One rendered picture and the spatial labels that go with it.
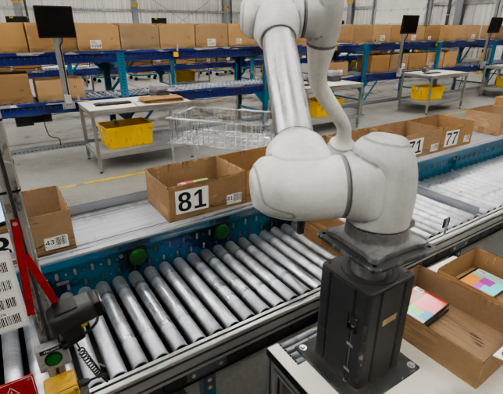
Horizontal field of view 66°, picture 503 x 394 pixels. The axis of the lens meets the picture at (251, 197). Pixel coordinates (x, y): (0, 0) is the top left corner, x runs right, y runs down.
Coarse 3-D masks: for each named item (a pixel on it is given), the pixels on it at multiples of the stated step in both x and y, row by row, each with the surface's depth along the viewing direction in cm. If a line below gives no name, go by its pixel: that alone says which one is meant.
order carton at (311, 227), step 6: (306, 222) 184; (312, 222) 180; (318, 222) 177; (324, 222) 173; (330, 222) 170; (336, 222) 167; (342, 222) 164; (306, 228) 185; (312, 228) 181; (318, 228) 178; (324, 228) 174; (306, 234) 186; (312, 234) 182; (312, 240) 183; (318, 240) 180; (324, 246) 177; (330, 246) 174; (336, 252) 171
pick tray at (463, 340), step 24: (432, 288) 145; (456, 288) 136; (456, 312) 136; (480, 312) 131; (408, 336) 123; (432, 336) 116; (456, 336) 125; (480, 336) 125; (456, 360) 111; (480, 360) 105; (480, 384) 109
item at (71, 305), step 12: (60, 300) 91; (72, 300) 90; (84, 300) 90; (96, 300) 90; (48, 312) 88; (60, 312) 87; (72, 312) 88; (84, 312) 89; (96, 312) 91; (48, 324) 86; (60, 324) 87; (72, 324) 88; (84, 324) 93; (72, 336) 91; (84, 336) 92
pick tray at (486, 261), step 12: (468, 252) 155; (480, 252) 158; (444, 264) 147; (456, 264) 152; (468, 264) 159; (480, 264) 159; (492, 264) 155; (444, 276) 142; (456, 276) 155; (492, 300) 129
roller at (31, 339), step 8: (32, 320) 134; (24, 328) 131; (32, 328) 130; (24, 336) 129; (32, 336) 126; (32, 344) 123; (32, 352) 120; (32, 360) 118; (32, 368) 115; (40, 376) 112; (48, 376) 113; (40, 384) 110; (40, 392) 107
